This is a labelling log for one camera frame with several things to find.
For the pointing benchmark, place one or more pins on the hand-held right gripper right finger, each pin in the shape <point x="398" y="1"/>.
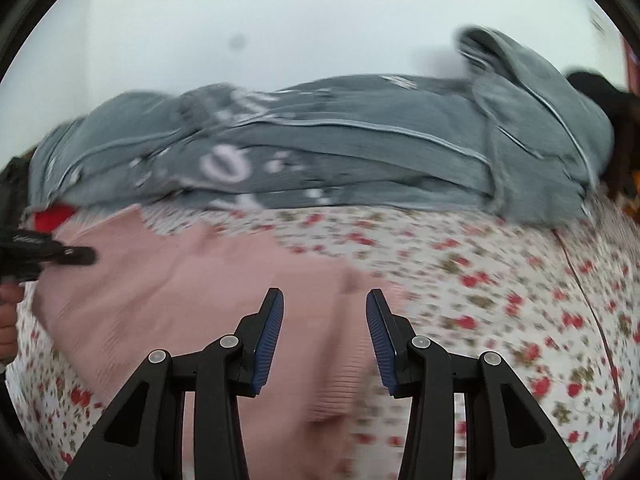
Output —
<point x="377" y="340"/>

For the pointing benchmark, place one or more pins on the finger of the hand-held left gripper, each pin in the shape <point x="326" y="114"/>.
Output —
<point x="77" y="256"/>

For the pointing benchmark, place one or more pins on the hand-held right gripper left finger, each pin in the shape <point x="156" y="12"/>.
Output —
<point x="270" y="335"/>

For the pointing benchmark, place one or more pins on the pink knit garment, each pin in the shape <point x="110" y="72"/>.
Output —
<point x="190" y="300"/>

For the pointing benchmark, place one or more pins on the person's left hand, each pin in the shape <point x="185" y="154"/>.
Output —
<point x="7" y="322"/>

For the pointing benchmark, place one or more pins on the red cloth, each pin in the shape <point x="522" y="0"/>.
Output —
<point x="52" y="219"/>

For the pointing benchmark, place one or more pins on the floral bed sheet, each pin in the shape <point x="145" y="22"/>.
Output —
<point x="500" y="300"/>

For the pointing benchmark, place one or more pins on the grey patterned garment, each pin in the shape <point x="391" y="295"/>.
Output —
<point x="350" y="160"/>

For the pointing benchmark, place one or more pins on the black fuzzy object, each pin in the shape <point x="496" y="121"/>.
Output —
<point x="600" y="97"/>

